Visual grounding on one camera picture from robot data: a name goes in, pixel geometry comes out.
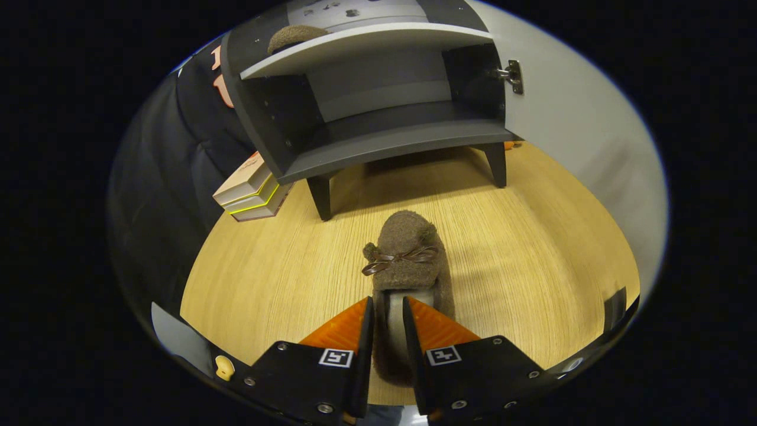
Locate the brown cover book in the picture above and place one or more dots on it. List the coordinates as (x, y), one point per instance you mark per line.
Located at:
(263, 212)

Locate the brown fluffy shoe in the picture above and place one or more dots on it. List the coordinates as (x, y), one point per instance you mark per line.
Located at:
(408, 236)
(293, 36)

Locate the metal door hinge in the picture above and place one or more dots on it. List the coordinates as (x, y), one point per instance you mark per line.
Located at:
(513, 76)

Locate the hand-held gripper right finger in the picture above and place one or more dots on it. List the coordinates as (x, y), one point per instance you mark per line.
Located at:
(414, 373)

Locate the small yellow knob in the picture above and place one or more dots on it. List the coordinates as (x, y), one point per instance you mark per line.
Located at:
(225, 367)

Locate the dark grey shoe cabinet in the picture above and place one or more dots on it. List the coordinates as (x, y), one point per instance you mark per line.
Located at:
(378, 142)

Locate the yellow edged book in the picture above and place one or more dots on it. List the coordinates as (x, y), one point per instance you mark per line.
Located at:
(251, 201)

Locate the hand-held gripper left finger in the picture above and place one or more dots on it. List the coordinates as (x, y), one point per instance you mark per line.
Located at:
(364, 378)

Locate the black backdrop cloth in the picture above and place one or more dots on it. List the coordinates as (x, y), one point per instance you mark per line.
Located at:
(159, 177)

